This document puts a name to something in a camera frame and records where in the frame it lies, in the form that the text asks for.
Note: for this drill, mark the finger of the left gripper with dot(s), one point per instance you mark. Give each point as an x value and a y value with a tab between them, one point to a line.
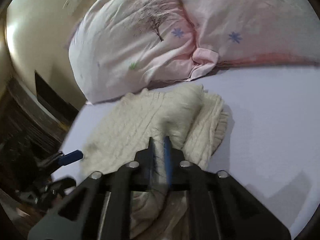
60	159
58	187

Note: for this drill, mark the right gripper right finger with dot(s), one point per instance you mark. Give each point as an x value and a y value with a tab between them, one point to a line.
218	207

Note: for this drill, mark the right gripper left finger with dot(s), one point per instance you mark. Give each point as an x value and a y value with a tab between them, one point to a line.
99	208

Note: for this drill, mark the beige cable knit sweater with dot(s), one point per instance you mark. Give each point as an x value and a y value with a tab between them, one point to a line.
195	122

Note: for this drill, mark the wooden nightstand with clutter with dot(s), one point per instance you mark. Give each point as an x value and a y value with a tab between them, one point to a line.
40	121

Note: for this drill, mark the lavender bed sheet mattress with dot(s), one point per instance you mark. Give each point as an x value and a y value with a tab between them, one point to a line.
272	141

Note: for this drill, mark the left pink floral pillow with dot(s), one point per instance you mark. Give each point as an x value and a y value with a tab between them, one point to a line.
123	46

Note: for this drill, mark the pink floral pillow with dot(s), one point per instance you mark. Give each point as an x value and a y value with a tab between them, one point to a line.
123	46
243	32

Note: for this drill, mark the right pink floral pillow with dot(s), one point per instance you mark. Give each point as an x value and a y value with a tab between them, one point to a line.
243	32

